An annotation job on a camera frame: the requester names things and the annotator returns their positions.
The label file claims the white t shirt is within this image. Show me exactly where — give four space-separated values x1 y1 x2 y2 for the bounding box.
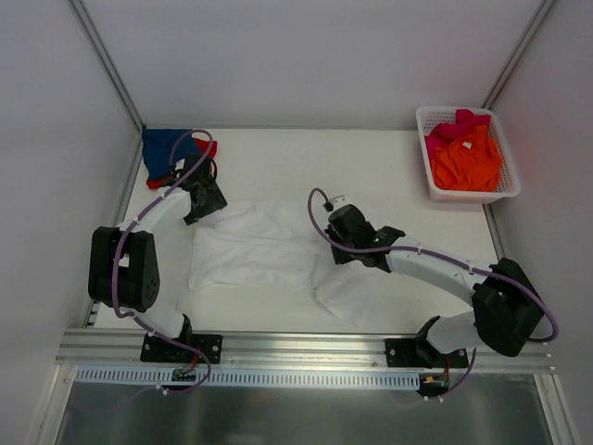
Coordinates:
186 194 399 328

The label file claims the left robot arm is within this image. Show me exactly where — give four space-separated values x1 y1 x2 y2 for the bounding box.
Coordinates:
88 153 227 363

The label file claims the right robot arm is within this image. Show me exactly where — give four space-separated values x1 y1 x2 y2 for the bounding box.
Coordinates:
323 203 546 368

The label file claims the folded red t shirt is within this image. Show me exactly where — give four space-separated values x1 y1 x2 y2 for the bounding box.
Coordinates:
143 136 208 190

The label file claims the folded blue t shirt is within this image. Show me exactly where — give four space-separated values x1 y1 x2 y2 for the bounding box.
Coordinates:
142 129 197 181

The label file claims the pink t shirt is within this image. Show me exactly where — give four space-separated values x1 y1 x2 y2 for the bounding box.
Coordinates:
425 108 491 160

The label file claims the white plastic basket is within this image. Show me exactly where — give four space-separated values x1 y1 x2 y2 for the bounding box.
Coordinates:
416 106 521 205

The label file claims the orange t shirt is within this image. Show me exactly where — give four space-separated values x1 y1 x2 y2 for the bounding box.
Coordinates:
431 125 502 193

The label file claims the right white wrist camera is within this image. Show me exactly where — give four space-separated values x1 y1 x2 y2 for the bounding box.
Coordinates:
330 195 348 210

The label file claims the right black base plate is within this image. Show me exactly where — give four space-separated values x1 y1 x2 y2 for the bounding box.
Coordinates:
384 337 469 369

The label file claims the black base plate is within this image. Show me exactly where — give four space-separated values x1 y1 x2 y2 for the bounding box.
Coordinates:
140 332 223 365
384 337 469 369

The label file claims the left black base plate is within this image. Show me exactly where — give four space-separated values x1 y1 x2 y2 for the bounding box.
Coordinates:
140 332 223 365

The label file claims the aluminium mounting rail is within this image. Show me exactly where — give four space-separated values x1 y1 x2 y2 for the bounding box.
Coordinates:
55 326 556 375

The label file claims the white slotted cable duct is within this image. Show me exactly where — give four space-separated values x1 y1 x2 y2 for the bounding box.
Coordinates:
75 365 421 391

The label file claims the left aluminium frame post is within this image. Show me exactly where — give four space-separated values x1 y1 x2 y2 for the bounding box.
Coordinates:
69 0 145 134

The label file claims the aluminium frame post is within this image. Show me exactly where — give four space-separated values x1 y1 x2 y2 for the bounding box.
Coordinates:
482 0 559 109
69 0 145 134

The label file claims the right aluminium frame post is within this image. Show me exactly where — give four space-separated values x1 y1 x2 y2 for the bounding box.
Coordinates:
482 0 559 109

